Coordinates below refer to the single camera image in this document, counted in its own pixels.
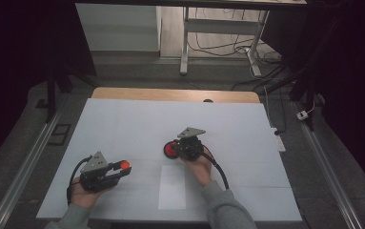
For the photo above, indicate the small orange stamp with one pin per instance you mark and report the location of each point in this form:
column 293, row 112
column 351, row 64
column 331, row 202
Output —
column 125, row 164

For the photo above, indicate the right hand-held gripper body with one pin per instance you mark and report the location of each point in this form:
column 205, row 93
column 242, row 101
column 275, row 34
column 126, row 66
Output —
column 191, row 148

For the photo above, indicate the white paper sheet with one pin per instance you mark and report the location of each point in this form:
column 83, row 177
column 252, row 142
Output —
column 172, row 191

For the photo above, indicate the dark round table grommet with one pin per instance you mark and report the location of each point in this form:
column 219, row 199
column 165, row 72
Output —
column 207, row 100

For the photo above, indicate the black stand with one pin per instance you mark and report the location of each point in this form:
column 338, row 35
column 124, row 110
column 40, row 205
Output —
column 310, row 105
column 50, row 95

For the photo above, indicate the white-legged desk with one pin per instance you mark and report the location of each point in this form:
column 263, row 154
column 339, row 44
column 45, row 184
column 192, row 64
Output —
column 185, row 47

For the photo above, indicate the white power strip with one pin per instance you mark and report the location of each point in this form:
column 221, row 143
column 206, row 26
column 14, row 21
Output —
column 278, row 141

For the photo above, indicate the metal floor rail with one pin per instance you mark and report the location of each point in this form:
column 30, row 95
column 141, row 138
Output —
column 329, row 175
column 29, row 165

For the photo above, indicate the small white adapter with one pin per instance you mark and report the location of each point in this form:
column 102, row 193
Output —
column 302, row 115

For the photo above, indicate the person's left hand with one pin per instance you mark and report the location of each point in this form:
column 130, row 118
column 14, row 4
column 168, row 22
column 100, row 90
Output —
column 83, row 198

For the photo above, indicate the large white table cover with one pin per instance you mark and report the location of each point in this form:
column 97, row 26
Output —
column 123, row 127

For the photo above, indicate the white cabinet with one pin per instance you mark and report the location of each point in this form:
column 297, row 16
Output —
column 119, row 31

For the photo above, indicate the person's right hand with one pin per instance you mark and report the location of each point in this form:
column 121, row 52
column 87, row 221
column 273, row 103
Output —
column 199, row 170

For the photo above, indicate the round red ink pad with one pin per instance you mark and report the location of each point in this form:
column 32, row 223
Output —
column 170, row 150

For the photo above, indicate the dark curtain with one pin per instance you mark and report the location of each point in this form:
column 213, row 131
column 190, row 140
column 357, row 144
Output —
column 361, row 95
column 11, row 63

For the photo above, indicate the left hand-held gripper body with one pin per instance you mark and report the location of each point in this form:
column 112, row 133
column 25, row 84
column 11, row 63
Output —
column 94, row 181

